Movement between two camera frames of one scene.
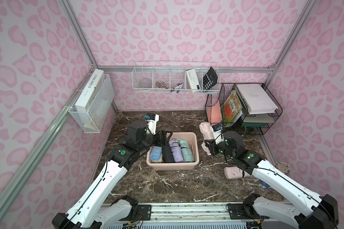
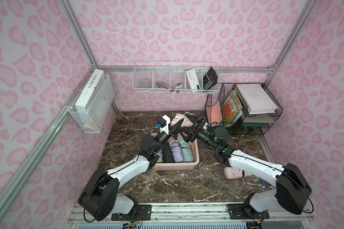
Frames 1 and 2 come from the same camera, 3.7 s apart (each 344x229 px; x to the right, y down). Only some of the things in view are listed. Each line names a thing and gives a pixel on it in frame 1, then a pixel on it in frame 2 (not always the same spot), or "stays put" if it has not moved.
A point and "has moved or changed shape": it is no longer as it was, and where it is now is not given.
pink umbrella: [206, 130] has moved or changed shape
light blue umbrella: [155, 153] stays put
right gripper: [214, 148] to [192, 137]
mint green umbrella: [187, 152] stays put
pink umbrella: [231, 172] stays put
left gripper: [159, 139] stays put
